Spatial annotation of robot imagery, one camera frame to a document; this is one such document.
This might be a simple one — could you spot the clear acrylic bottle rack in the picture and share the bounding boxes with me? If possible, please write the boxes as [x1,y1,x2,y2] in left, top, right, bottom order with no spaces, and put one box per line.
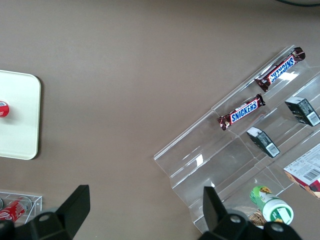
[0,191,43,225]

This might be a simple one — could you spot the red cola bottle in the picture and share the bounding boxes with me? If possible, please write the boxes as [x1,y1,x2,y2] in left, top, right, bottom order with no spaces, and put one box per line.
[0,197,33,224]

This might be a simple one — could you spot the tan wicker basket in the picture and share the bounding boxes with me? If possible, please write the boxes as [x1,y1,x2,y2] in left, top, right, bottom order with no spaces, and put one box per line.
[246,207,266,230]

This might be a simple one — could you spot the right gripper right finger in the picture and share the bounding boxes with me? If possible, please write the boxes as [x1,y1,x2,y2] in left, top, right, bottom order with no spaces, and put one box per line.
[202,186,227,232]

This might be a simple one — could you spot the red and white yogurt cup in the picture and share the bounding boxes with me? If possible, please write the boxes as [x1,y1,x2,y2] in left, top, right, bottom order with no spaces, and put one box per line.
[0,99,11,118]

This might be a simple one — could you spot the black cable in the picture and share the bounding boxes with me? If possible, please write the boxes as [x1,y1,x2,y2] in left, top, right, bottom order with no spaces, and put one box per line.
[274,0,320,9]

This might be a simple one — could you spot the Snickers chocolate bar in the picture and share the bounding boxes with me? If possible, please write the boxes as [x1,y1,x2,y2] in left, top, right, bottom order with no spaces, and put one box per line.
[216,93,266,131]
[254,46,306,93]

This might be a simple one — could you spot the white barcode snack box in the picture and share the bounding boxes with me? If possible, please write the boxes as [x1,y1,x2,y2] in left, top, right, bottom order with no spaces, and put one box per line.
[283,143,320,200]

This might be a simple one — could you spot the cream plastic serving tray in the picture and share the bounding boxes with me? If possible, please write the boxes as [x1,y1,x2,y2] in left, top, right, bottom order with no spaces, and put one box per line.
[0,69,42,161]

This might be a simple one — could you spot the small black carton box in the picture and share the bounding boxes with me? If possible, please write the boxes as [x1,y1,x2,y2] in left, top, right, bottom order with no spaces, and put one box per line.
[284,96,320,128]
[246,126,281,158]

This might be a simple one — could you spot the clear acrylic stepped stand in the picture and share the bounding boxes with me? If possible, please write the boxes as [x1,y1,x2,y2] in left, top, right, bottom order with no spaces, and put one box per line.
[153,44,320,235]

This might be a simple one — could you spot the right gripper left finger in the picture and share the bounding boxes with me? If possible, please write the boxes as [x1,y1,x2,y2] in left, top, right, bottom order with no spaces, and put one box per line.
[56,184,91,240]

